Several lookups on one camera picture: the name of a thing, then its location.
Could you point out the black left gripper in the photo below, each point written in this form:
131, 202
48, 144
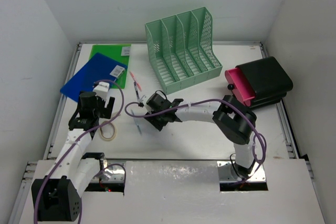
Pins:
104, 112

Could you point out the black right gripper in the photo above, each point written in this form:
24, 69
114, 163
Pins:
159, 124

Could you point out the beige masking tape roll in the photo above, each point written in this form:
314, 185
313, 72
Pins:
108, 131

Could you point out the pink drawer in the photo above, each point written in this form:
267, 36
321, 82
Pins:
239, 86

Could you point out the black drawer box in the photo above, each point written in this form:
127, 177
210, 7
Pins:
265, 82

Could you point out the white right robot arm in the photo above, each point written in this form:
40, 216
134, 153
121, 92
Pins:
231, 119

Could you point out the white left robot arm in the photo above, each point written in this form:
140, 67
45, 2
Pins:
57, 196

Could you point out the dark blue pen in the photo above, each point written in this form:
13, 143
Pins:
137, 93

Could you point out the red pen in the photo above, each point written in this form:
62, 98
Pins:
134, 79

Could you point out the blue plastic folder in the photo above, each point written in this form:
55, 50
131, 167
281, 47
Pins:
98, 68

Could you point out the green mesh file organizer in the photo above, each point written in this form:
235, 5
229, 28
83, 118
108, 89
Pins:
180, 49

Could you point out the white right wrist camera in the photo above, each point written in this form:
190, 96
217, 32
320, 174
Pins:
142, 102

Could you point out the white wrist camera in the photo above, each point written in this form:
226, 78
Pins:
101, 89
142, 102

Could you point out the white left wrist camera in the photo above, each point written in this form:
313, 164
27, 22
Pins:
101, 89

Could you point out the aluminium frame rail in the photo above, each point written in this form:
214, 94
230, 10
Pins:
37, 139

